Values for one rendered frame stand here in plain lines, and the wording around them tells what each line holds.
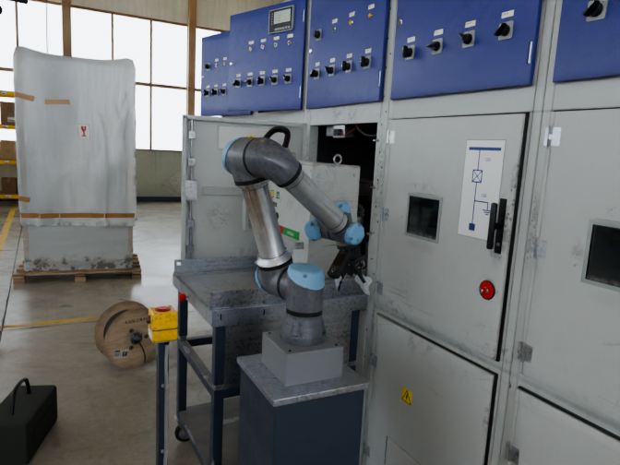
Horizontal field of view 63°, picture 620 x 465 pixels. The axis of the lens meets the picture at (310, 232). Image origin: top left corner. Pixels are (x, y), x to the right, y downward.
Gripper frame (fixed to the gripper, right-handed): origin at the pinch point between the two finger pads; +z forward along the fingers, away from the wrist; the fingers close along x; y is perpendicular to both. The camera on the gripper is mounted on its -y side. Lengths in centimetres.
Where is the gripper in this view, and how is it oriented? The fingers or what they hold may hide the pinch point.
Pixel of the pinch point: (351, 294)
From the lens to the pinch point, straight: 190.9
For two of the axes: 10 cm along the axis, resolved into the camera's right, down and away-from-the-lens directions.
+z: 2.0, 9.4, 2.6
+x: -7.2, -0.4, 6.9
